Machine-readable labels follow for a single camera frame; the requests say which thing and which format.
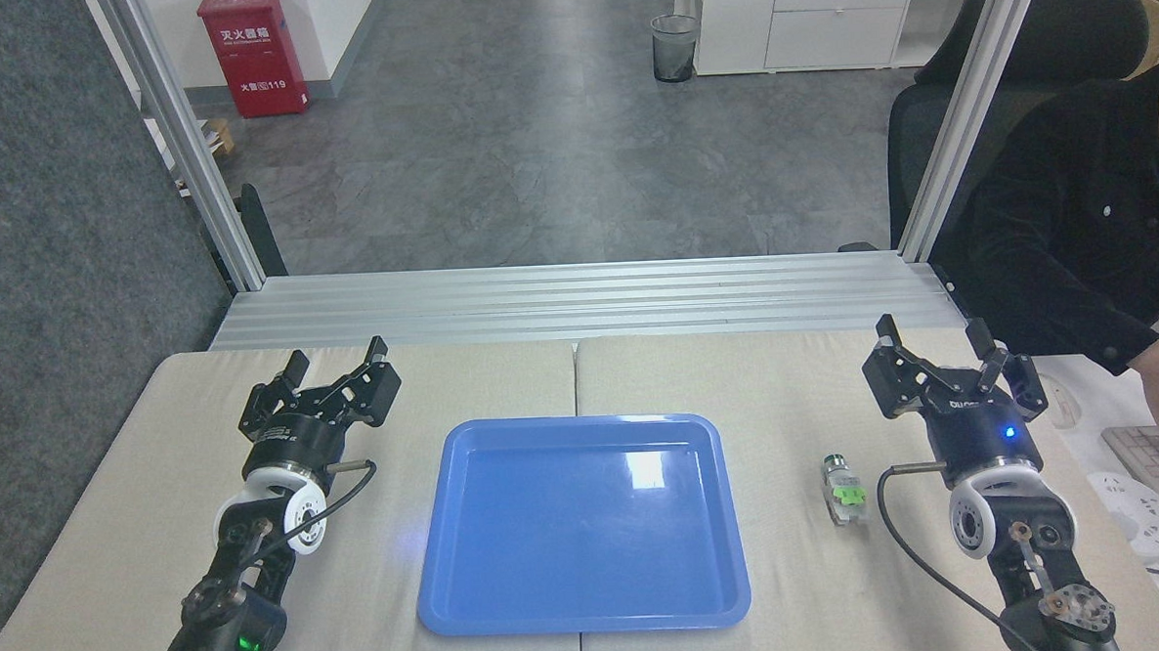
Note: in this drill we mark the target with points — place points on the blue plastic tray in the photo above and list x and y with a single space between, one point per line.
579 531

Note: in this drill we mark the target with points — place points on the silver aluminium rail platform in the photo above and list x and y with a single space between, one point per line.
578 301

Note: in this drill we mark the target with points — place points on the black mesh waste bin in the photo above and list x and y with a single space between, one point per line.
675 49

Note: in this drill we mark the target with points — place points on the beige table mat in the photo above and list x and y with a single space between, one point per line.
797 384

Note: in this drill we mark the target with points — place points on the white drawer cabinet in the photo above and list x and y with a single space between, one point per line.
820 17

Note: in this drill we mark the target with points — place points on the black office chair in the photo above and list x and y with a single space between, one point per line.
1065 30

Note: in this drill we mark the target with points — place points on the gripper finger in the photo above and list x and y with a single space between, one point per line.
255 403
372 388
895 380
1024 379

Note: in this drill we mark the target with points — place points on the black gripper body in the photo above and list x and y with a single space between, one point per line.
980 430
296 441

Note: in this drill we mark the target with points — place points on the white computer keyboard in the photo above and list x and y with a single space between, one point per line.
1138 453

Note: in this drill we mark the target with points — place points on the white power strip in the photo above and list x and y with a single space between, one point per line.
1135 512

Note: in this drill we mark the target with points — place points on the white computer mouse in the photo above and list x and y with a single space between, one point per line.
1060 400

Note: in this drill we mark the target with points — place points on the person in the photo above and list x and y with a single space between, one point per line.
1064 216

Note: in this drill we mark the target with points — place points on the silver aluminium post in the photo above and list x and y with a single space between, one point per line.
185 147
971 103

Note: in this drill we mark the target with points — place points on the red fire extinguisher box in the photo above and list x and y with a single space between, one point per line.
253 56

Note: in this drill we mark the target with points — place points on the switch part with green clip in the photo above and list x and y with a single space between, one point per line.
844 495

